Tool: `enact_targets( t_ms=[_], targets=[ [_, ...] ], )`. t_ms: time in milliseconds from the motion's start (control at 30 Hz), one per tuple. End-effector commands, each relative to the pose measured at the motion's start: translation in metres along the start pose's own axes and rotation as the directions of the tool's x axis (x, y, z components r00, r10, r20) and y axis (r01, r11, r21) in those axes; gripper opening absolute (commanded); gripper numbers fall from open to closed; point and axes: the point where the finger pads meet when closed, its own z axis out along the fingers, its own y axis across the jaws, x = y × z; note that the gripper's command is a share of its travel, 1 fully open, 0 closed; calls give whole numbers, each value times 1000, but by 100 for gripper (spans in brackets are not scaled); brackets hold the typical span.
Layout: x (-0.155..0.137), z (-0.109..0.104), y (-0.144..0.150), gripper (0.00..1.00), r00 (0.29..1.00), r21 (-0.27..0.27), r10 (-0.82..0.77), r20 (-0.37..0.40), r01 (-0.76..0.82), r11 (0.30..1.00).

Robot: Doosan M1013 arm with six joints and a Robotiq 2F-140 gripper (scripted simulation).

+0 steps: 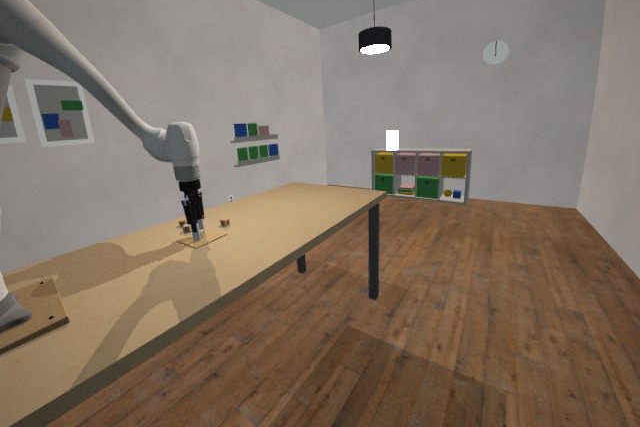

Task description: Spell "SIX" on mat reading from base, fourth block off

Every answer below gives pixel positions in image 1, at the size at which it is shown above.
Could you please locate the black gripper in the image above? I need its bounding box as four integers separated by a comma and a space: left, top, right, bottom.
179, 179, 206, 240

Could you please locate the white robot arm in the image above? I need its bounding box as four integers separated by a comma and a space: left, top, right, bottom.
0, 0, 201, 333

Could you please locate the tan square mat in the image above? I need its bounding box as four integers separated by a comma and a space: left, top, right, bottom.
176, 228, 226, 249

